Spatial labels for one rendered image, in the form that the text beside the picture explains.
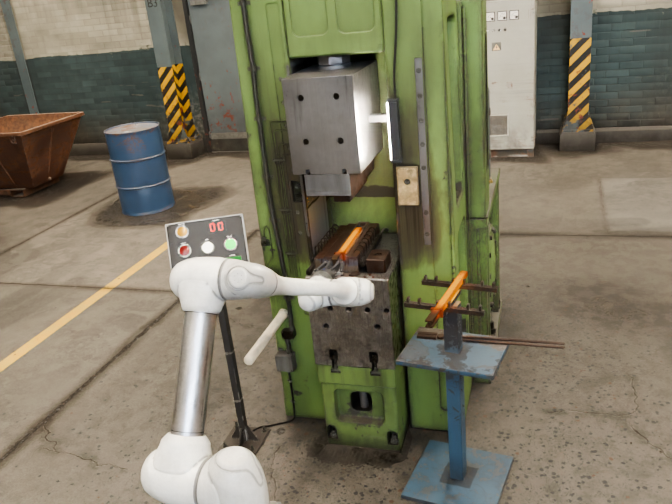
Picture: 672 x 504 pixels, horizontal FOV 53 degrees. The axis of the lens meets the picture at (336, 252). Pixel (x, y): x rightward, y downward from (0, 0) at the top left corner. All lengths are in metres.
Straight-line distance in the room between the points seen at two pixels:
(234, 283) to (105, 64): 8.64
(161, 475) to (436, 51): 1.83
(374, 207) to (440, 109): 0.74
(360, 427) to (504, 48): 5.44
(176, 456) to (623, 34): 7.32
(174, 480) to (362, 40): 1.78
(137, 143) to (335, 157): 4.64
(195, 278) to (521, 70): 6.23
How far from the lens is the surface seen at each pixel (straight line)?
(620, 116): 8.71
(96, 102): 10.77
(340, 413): 3.39
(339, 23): 2.89
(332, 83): 2.77
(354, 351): 3.11
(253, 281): 2.07
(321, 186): 2.89
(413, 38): 2.81
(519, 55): 7.94
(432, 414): 3.46
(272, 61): 2.99
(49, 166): 9.28
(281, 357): 3.44
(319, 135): 2.83
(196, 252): 3.02
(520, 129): 8.08
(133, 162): 7.34
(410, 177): 2.91
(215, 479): 2.07
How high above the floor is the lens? 2.12
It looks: 22 degrees down
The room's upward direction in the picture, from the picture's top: 6 degrees counter-clockwise
